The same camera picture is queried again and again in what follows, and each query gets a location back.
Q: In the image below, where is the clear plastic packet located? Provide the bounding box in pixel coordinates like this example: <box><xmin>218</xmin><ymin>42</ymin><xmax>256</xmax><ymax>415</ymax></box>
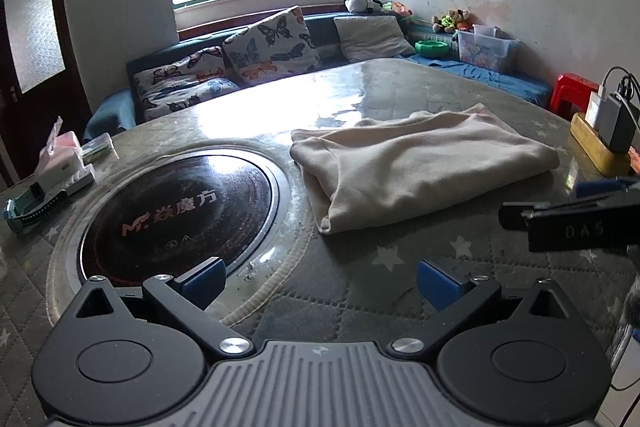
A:
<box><xmin>80</xmin><ymin>133</ymin><xmax>120</xmax><ymax>165</ymax></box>

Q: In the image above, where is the grey quilted star table cover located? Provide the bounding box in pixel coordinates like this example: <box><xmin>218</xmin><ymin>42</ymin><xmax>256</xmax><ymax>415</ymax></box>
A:
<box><xmin>0</xmin><ymin>57</ymin><xmax>640</xmax><ymax>427</ymax></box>

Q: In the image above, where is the pink tissue box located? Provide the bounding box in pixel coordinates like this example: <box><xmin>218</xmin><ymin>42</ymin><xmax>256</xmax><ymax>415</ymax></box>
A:
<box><xmin>40</xmin><ymin>117</ymin><xmax>84</xmax><ymax>172</ymax></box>

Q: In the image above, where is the grey power adapter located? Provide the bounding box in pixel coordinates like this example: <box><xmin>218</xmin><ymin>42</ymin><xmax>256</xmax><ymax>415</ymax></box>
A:
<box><xmin>597</xmin><ymin>99</ymin><xmax>640</xmax><ymax>154</ymax></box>

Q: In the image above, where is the round black induction cooktop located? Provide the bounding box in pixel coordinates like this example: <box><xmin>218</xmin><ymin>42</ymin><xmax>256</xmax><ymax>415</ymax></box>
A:
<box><xmin>60</xmin><ymin>142</ymin><xmax>291</xmax><ymax>303</ymax></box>

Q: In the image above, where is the brown teddy bear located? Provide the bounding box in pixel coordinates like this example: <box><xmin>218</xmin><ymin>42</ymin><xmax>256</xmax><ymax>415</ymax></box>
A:
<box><xmin>447</xmin><ymin>8</ymin><xmax>472</xmax><ymax>30</ymax></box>

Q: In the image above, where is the green bowl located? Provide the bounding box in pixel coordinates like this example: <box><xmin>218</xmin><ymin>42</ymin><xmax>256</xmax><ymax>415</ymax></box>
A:
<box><xmin>415</xmin><ymin>39</ymin><xmax>450</xmax><ymax>58</ymax></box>

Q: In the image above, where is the clear plastic storage box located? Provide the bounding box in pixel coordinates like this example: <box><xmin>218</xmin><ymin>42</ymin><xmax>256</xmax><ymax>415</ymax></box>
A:
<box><xmin>456</xmin><ymin>25</ymin><xmax>519</xmax><ymax>74</ymax></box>

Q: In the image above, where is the dark wooden door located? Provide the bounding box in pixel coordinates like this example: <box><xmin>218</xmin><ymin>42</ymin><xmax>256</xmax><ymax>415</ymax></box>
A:
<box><xmin>0</xmin><ymin>0</ymin><xmax>93</xmax><ymax>190</ymax></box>

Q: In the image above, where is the grey pillow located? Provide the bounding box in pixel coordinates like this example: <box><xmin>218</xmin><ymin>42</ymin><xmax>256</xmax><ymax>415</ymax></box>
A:
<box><xmin>333</xmin><ymin>14</ymin><xmax>417</xmax><ymax>62</ymax></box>

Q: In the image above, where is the red plastic stool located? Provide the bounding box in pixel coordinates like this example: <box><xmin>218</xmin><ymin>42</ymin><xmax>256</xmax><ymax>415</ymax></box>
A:
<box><xmin>550</xmin><ymin>73</ymin><xmax>601</xmax><ymax>114</ymax></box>

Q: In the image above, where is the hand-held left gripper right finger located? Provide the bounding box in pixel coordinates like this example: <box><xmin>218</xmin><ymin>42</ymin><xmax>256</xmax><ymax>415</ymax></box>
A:
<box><xmin>391</xmin><ymin>259</ymin><xmax>581</xmax><ymax>355</ymax></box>

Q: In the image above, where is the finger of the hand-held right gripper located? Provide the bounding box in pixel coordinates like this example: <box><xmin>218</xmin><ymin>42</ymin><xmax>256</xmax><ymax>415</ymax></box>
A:
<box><xmin>498</xmin><ymin>198</ymin><xmax>640</xmax><ymax>255</ymax></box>
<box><xmin>575</xmin><ymin>177</ymin><xmax>640</xmax><ymax>202</ymax></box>

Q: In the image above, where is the large butterfly print pillow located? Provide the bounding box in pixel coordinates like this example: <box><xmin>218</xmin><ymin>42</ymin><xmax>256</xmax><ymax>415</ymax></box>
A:
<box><xmin>222</xmin><ymin>6</ymin><xmax>322</xmax><ymax>88</ymax></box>

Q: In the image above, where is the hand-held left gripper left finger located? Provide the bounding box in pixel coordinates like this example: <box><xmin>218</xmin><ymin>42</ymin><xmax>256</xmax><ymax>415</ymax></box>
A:
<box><xmin>75</xmin><ymin>257</ymin><xmax>256</xmax><ymax>355</ymax></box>

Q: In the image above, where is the blue sofa sheet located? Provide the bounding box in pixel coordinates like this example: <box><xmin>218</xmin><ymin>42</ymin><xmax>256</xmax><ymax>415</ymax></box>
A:
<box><xmin>395</xmin><ymin>52</ymin><xmax>553</xmax><ymax>108</ymax></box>

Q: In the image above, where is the cream fleece garment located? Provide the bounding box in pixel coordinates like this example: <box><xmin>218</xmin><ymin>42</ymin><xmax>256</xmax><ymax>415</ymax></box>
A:
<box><xmin>290</xmin><ymin>103</ymin><xmax>560</xmax><ymax>235</ymax></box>

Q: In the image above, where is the white flat box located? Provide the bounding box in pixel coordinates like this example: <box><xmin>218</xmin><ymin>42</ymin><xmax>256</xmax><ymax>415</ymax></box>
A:
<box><xmin>37</xmin><ymin>157</ymin><xmax>96</xmax><ymax>196</ymax></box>

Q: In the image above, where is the white charger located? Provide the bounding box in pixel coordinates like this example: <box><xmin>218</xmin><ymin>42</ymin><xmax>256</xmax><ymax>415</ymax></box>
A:
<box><xmin>585</xmin><ymin>91</ymin><xmax>608</xmax><ymax>128</ymax></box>

